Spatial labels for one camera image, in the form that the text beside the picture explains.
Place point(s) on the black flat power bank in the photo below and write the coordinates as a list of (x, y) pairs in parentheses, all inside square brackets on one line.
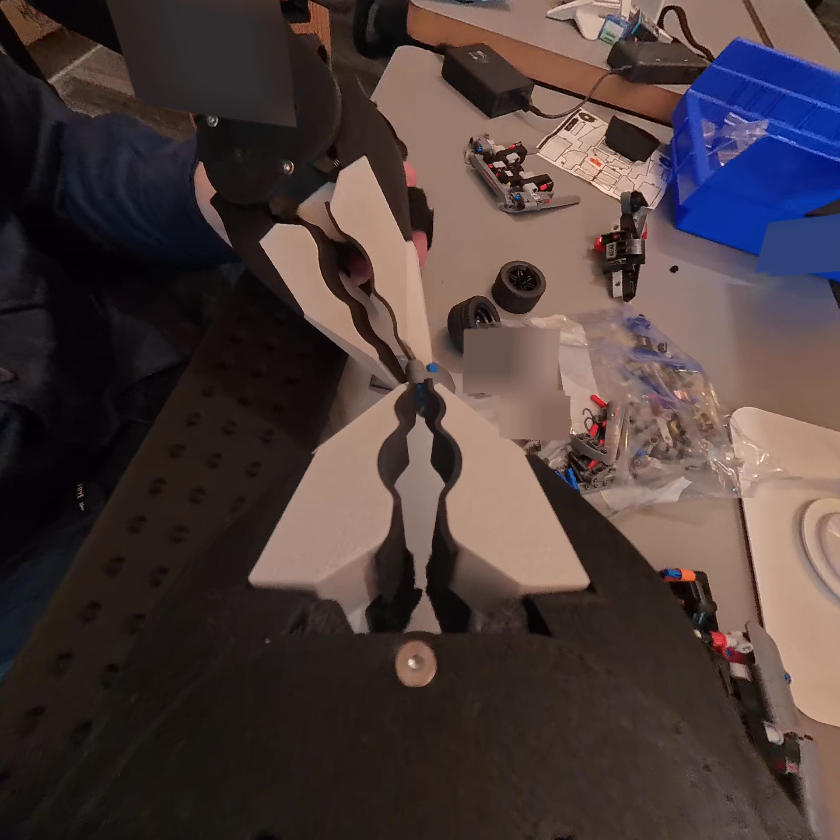
[(656, 62)]

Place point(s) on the blue plastic bin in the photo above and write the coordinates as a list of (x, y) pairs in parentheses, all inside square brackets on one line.
[(741, 98)]

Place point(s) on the black power brick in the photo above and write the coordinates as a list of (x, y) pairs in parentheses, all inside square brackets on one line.
[(485, 75)]

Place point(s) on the white sticker sheet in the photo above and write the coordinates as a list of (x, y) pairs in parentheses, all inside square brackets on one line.
[(577, 151)]

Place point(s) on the person's left forearm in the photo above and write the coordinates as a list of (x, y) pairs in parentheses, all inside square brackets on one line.
[(118, 184)]

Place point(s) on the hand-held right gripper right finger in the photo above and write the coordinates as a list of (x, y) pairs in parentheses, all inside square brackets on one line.
[(512, 525)]

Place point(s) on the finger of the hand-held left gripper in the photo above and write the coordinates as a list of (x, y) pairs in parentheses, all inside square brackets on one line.
[(380, 223), (308, 275)]

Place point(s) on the black perforated board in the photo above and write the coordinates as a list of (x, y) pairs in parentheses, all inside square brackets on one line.
[(164, 492)]

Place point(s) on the black foam pouch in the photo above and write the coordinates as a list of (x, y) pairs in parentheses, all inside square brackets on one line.
[(630, 139)]

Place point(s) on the small black toy tyre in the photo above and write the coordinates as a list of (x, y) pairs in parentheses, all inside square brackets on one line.
[(472, 321), (518, 285)]

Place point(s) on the clear bag of brick pieces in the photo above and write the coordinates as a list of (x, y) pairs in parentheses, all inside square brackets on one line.
[(656, 407)]

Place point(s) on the white plastic part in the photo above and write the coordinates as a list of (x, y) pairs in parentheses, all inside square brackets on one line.
[(577, 16)]

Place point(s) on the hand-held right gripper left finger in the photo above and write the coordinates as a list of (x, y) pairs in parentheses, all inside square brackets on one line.
[(328, 525)]

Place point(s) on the dark grey brick panel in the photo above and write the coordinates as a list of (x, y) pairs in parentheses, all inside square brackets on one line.
[(415, 372)]

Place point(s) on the flat brick assembly grey blade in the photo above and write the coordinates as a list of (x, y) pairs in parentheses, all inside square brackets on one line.
[(512, 174)]

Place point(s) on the large toy brick car model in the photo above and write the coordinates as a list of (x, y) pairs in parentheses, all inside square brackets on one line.
[(741, 669)]

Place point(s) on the white book stand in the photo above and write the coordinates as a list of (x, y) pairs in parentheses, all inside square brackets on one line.
[(787, 525)]

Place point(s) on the small blue white box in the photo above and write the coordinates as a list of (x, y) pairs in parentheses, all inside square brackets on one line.
[(613, 27)]

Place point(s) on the small black red brick assembly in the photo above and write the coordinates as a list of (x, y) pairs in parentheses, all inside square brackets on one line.
[(623, 249)]

